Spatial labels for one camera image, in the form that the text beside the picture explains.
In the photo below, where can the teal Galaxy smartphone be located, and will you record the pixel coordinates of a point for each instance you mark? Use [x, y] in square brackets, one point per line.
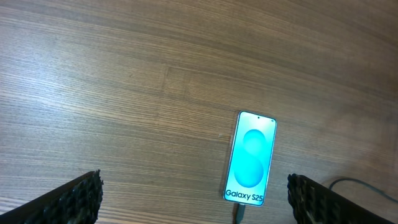
[250, 160]

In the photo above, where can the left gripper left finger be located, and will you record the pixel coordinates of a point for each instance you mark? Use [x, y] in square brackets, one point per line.
[77, 201]

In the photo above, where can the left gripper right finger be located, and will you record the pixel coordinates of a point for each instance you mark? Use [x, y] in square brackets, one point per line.
[313, 203]

